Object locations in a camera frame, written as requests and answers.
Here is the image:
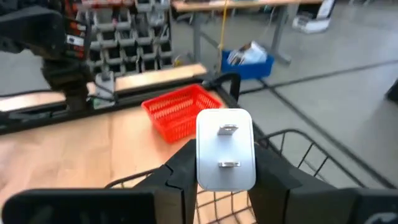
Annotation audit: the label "blue plastic bin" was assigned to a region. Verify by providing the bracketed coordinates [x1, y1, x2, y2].
[221, 49, 275, 80]

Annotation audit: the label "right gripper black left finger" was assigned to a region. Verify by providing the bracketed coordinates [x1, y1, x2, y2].
[1, 139, 198, 224]

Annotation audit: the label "black wire basket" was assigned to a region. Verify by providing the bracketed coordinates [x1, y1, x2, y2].
[104, 129, 368, 224]

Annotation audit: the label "orange plastic basket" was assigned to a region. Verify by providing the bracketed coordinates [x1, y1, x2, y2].
[141, 83, 224, 144]

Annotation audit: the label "grey metal box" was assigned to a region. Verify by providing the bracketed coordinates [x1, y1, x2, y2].
[95, 71, 116, 100]

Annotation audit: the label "papers in blue bin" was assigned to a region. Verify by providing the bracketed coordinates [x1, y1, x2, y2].
[226, 40, 268, 66]

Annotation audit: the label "white grey machine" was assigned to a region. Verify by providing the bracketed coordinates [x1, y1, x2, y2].
[292, 0, 336, 34]

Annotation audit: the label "wooden workbench board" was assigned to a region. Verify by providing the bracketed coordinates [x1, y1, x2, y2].
[0, 63, 208, 113]

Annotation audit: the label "black table frame rail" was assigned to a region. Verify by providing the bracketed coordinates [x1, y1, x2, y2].
[0, 79, 218, 136]

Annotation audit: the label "yellow cable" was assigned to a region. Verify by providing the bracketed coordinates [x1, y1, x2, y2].
[217, 0, 231, 50]

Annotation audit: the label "wooden background table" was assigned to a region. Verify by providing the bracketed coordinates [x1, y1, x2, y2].
[172, 0, 324, 66]

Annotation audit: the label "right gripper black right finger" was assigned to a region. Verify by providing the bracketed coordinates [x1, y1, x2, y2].
[248, 142, 398, 224]

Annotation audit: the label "shelving rack with bins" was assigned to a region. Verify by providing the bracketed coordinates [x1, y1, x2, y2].
[74, 0, 174, 77]

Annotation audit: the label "white USB wall charger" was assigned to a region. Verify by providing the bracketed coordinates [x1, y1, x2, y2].
[195, 108, 257, 192]

